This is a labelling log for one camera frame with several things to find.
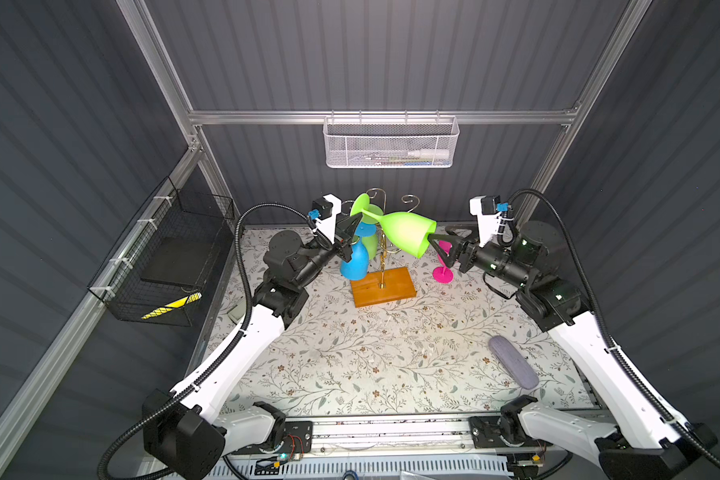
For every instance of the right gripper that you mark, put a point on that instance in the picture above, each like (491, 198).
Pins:
(469, 248)

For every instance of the gold wire glass rack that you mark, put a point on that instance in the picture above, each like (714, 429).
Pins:
(385, 285)

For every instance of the pink wine glass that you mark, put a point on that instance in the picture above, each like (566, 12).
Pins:
(443, 274)

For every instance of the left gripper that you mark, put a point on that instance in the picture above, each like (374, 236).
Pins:
(341, 242)

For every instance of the green wine glass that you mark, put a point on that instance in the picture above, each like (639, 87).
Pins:
(368, 234)
(408, 231)

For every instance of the small grey-white box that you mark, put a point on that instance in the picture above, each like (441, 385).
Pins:
(236, 313)

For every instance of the black wire basket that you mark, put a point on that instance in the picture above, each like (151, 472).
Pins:
(170, 260)

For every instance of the purple oblong case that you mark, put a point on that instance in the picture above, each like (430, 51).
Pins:
(514, 362)

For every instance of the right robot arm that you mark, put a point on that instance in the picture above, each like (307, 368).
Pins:
(647, 438)

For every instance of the floral table mat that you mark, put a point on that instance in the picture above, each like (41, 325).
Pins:
(427, 354)

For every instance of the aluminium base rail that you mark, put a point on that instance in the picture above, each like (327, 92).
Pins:
(390, 433)

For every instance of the blue wine glass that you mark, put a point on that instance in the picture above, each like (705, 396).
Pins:
(358, 267)

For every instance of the white wire mesh basket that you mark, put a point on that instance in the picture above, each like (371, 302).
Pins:
(390, 141)

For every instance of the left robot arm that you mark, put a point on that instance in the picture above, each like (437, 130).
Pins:
(234, 354)

